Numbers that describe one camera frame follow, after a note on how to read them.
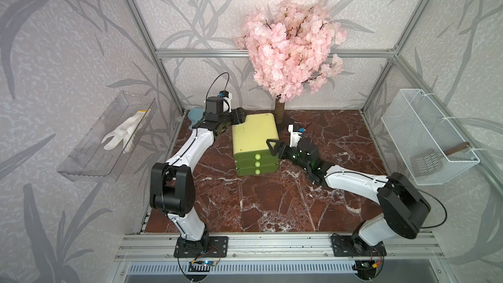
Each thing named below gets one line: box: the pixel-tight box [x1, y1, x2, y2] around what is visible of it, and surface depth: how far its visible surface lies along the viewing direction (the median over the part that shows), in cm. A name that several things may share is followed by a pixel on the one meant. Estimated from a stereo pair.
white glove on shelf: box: [100, 108, 152, 154], surface depth 68 cm
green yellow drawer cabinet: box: [231, 112, 280, 177], surface depth 84 cm
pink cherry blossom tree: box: [234, 0, 348, 125], surface depth 75 cm
